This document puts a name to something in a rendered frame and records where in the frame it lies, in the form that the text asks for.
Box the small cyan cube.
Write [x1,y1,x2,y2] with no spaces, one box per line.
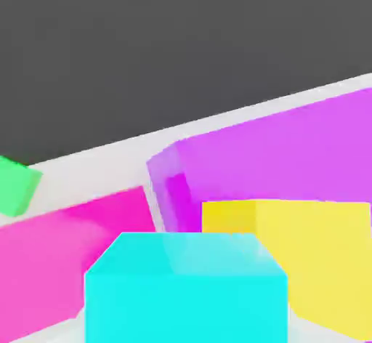
[84,231,289,343]

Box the small yellow cube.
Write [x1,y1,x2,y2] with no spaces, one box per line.
[201,199,372,342]

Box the small green cube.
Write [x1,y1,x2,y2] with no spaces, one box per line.
[0,155,44,218]

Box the large purple box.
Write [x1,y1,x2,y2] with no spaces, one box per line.
[145,87,372,233]

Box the large pink box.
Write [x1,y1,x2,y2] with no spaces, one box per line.
[0,185,157,343]

